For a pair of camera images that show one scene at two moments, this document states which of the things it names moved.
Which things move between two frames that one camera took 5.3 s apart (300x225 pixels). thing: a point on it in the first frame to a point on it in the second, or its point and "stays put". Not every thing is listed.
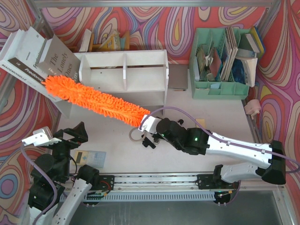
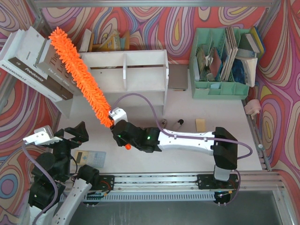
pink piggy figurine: [252, 107] stays put
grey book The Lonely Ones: [57, 59] stays put
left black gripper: [64, 139] stays put
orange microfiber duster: [89, 99] to [88, 81]
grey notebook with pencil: [178, 76] stays put
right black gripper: [153, 135] to [120, 132]
